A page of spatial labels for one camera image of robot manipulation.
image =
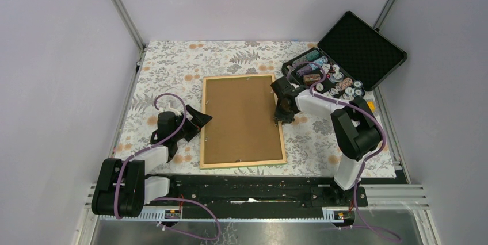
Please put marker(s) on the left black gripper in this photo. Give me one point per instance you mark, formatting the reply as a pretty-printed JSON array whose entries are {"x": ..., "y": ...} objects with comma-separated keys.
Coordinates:
[{"x": 199, "y": 118}]

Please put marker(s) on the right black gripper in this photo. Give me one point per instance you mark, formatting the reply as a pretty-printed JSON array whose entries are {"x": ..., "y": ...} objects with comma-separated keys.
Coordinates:
[{"x": 279, "y": 117}]

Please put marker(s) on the brown backing board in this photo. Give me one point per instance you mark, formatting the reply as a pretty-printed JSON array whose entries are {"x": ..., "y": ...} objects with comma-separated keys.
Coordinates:
[{"x": 242, "y": 119}]

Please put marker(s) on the wooden picture frame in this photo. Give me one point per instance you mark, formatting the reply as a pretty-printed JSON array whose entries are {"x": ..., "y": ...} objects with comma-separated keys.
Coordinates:
[{"x": 242, "y": 165}]

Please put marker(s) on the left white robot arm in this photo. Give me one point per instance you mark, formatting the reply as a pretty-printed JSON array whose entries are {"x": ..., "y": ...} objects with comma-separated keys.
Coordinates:
[{"x": 124, "y": 187}]

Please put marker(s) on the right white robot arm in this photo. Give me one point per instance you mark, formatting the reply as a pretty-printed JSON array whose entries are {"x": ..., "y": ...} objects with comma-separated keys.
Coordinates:
[{"x": 357, "y": 132}]

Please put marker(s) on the floral tablecloth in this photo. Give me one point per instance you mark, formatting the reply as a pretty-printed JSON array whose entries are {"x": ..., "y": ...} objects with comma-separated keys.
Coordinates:
[{"x": 172, "y": 73}]

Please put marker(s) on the black poker chip case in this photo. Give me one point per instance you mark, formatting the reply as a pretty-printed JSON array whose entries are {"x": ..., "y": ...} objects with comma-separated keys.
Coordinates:
[{"x": 351, "y": 59}]

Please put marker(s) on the yellow toy block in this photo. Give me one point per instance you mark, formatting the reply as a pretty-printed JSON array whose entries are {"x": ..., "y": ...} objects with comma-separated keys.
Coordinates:
[{"x": 372, "y": 106}]

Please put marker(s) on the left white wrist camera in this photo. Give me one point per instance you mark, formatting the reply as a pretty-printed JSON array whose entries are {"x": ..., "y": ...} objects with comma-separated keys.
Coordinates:
[{"x": 169, "y": 108}]

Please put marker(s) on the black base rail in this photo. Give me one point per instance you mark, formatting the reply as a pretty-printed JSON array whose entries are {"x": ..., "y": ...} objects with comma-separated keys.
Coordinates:
[{"x": 259, "y": 197}]

